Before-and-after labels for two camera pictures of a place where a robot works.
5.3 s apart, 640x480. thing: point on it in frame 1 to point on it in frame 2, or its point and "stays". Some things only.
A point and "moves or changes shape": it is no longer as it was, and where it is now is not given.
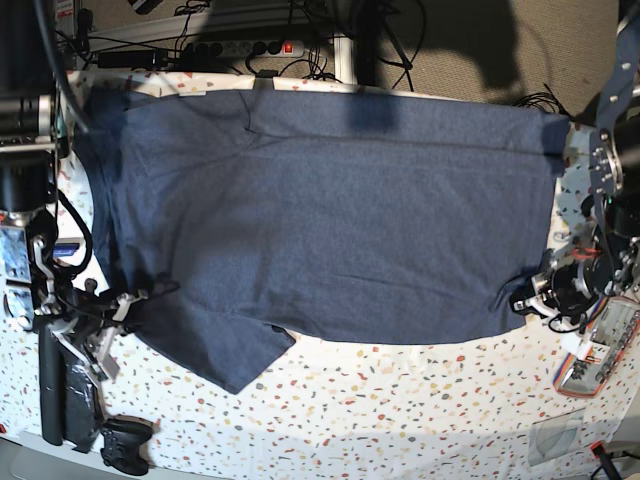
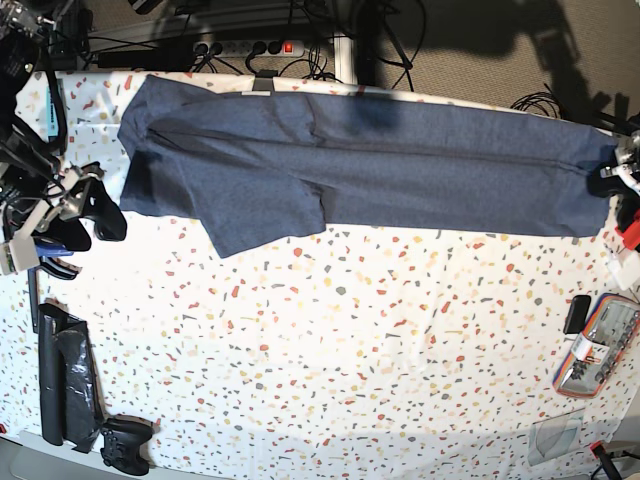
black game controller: (124, 445) stays
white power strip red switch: (246, 48) stays
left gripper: (91, 329) to (81, 194)
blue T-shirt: (223, 215) moves or changes shape
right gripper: (566, 292) to (605, 184)
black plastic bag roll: (69, 396) stays
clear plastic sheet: (555, 436) stays
